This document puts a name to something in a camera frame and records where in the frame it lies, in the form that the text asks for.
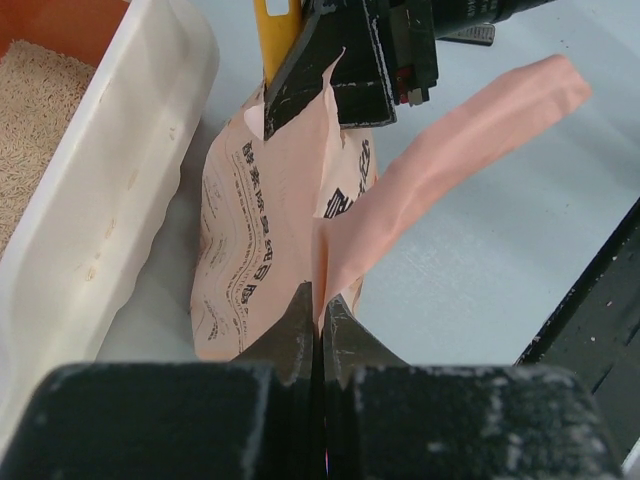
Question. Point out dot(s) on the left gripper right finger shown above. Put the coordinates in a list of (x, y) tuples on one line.
[(348, 345)]

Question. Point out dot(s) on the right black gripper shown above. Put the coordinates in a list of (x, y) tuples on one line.
[(377, 55)]

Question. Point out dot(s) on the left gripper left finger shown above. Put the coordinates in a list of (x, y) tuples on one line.
[(287, 346)]

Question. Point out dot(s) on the yellow plastic litter scoop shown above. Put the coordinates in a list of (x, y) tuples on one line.
[(277, 33)]

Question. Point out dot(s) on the pink cat litter bag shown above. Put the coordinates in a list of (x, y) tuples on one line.
[(309, 205)]

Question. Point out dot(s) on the white orange litter box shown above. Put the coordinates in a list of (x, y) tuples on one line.
[(74, 258)]

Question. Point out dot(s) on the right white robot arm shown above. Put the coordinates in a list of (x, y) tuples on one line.
[(469, 21)]

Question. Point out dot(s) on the tan cat litter granules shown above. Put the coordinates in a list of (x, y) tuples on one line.
[(40, 92)]

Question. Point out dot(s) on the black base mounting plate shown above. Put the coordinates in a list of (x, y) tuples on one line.
[(594, 331)]

